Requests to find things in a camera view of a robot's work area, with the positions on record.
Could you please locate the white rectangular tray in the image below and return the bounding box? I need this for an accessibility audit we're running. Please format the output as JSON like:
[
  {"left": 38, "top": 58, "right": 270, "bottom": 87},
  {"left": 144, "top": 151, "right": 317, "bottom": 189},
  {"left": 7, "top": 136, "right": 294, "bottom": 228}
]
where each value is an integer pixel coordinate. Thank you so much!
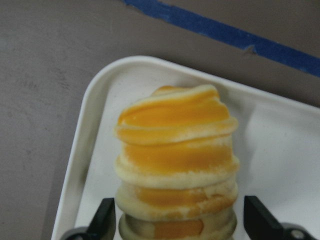
[{"left": 52, "top": 56, "right": 320, "bottom": 240}]

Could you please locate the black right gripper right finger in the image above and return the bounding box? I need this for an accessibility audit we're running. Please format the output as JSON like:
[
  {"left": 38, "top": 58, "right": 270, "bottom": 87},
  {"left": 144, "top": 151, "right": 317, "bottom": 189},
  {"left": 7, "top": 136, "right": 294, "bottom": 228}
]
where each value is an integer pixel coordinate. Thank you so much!
[{"left": 243, "top": 195, "right": 286, "bottom": 240}]

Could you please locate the orange striped bread roll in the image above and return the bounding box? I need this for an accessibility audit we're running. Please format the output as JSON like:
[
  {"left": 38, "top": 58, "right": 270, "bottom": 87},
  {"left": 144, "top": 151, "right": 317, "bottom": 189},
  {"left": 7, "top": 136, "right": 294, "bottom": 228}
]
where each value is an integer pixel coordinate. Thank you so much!
[{"left": 114, "top": 85, "right": 240, "bottom": 240}]

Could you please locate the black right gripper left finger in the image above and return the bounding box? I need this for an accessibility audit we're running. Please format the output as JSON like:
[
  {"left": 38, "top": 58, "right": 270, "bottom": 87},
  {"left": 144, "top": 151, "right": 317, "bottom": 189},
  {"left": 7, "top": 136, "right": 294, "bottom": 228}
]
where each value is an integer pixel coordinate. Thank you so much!
[{"left": 82, "top": 198, "right": 115, "bottom": 240}]

